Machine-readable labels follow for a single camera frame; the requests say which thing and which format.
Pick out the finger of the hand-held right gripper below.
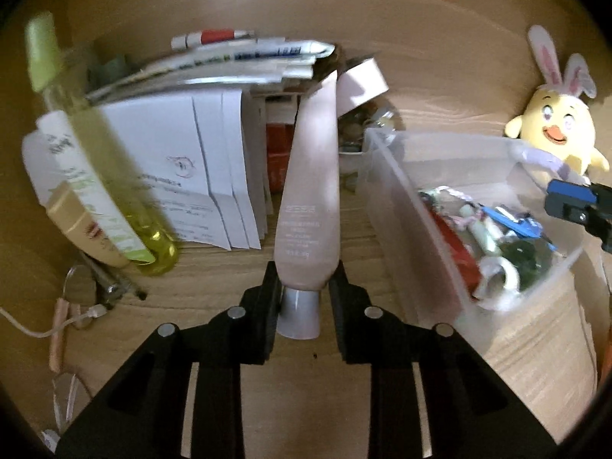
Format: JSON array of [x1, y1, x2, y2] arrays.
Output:
[[563, 205, 612, 255], [544, 178, 612, 212]]

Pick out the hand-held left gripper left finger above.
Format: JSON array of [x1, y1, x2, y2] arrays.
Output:
[[55, 260, 284, 459]]

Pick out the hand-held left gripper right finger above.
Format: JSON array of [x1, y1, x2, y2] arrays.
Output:
[[327, 260, 560, 459]]

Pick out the white pale green tube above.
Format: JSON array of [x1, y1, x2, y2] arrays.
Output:
[[459, 203, 503, 256]]

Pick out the white tape roll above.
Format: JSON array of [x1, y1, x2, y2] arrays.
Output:
[[471, 256, 523, 311]]

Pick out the clear plastic storage box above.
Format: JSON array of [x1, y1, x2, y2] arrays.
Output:
[[356, 127, 586, 326]]

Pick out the pink beige tube grey cap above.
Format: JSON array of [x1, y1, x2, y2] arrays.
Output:
[[273, 69, 341, 340]]

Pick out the red foil pouch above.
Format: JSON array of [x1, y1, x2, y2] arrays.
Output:
[[421, 201, 483, 297]]

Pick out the yellow chick plush toy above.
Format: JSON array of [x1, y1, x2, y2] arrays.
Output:
[[503, 24, 610, 187]]

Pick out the red white carton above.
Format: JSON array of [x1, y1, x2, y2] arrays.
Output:
[[266, 153, 293, 193], [266, 123, 296, 154]]

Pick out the white bowl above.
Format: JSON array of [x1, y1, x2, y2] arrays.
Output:
[[339, 148, 369, 176]]

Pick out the metal nail clipper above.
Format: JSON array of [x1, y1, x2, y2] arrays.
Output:
[[88, 260, 149, 302]]

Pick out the folded white paper sheets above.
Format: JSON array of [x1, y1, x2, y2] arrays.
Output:
[[98, 88, 275, 251]]

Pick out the yellow green spray bottle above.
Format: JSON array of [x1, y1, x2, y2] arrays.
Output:
[[24, 12, 180, 277]]

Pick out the beige cosmetic tube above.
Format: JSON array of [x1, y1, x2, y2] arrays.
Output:
[[45, 184, 130, 269]]

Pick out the small white carton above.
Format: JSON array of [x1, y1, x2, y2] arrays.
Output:
[[337, 57, 390, 118]]

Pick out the stack of booklets and leaflets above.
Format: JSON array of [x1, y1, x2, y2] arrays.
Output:
[[86, 36, 338, 101]]

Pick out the white tube green print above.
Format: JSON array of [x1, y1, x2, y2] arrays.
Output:
[[21, 110, 158, 266]]

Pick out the red white marker pen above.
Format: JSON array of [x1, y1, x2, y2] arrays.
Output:
[[169, 29, 256, 51]]

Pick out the dark green packet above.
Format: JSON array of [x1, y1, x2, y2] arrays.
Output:
[[88, 52, 130, 89]]

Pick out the metal key ring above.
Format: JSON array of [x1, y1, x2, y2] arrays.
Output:
[[64, 265, 103, 330]]

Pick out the beige wooden handle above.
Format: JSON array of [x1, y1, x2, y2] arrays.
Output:
[[49, 298, 68, 374]]

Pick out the thin wire loop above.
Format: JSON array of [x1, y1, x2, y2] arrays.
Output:
[[50, 373, 80, 433]]

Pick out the white cord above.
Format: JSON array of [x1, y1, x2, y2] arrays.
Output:
[[0, 305, 107, 340]]

